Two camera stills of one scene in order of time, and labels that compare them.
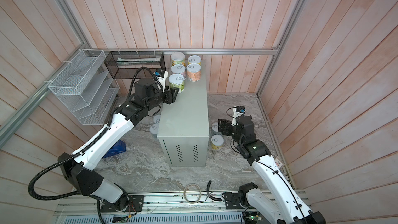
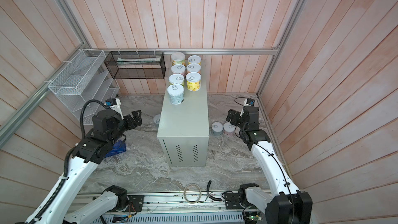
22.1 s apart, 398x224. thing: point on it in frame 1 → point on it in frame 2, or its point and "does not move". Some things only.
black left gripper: [170, 97] → [138, 119]
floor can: [217, 141] → [194, 80]
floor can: [156, 119] does not move
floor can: [154, 129] → [176, 94]
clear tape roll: [185, 197] does not move
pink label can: [194, 72] does not move
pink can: [178, 69] does not move
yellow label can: [194, 59] does not move
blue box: [118, 148] does not move
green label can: [178, 58] does not move
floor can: [176, 81] does not move
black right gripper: [226, 124] → [237, 115]
